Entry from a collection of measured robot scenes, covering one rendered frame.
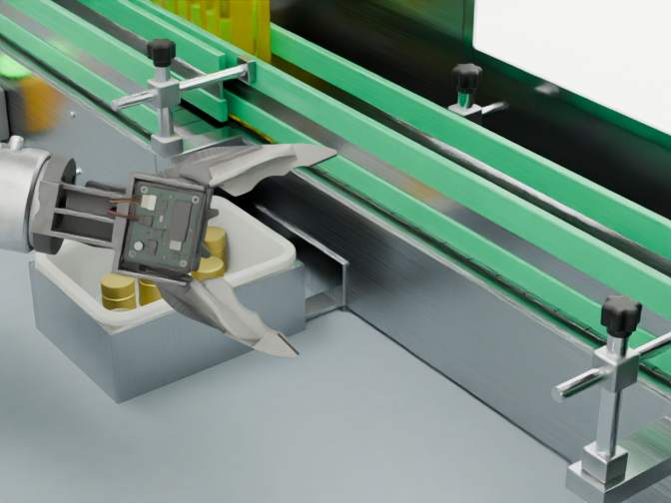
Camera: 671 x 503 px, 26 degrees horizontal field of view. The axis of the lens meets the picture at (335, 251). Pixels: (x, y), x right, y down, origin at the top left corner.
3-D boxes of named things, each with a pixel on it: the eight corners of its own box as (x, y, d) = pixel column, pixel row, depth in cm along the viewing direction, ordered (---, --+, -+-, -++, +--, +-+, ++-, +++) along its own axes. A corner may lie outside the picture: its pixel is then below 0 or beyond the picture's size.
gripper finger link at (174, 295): (209, 347, 106) (125, 259, 105) (211, 344, 107) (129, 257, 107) (256, 303, 105) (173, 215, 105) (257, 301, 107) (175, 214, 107)
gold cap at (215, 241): (199, 279, 154) (197, 244, 152) (190, 263, 157) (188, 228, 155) (231, 273, 155) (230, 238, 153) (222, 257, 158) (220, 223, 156)
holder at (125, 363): (347, 312, 152) (347, 248, 148) (117, 404, 138) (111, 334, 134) (256, 249, 164) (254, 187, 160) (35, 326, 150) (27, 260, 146)
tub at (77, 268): (308, 325, 149) (308, 251, 145) (116, 401, 137) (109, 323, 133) (216, 258, 161) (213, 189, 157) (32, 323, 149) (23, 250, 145)
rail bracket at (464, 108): (513, 182, 151) (522, 61, 144) (464, 200, 147) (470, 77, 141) (487, 168, 154) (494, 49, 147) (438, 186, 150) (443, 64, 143)
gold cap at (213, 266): (203, 312, 148) (201, 275, 146) (185, 298, 151) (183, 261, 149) (232, 301, 150) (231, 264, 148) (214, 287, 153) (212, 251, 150)
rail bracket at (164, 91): (259, 131, 159) (256, 23, 153) (125, 172, 151) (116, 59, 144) (244, 122, 161) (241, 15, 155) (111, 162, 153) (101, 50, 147)
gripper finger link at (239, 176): (336, 155, 100) (216, 212, 101) (337, 155, 106) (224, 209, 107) (318, 114, 100) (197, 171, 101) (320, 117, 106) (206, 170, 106)
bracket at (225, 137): (248, 193, 162) (246, 136, 158) (175, 217, 157) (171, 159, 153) (230, 182, 164) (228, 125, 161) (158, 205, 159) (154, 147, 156)
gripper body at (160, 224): (194, 293, 99) (21, 259, 99) (207, 283, 108) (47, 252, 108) (215, 184, 99) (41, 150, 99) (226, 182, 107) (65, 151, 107)
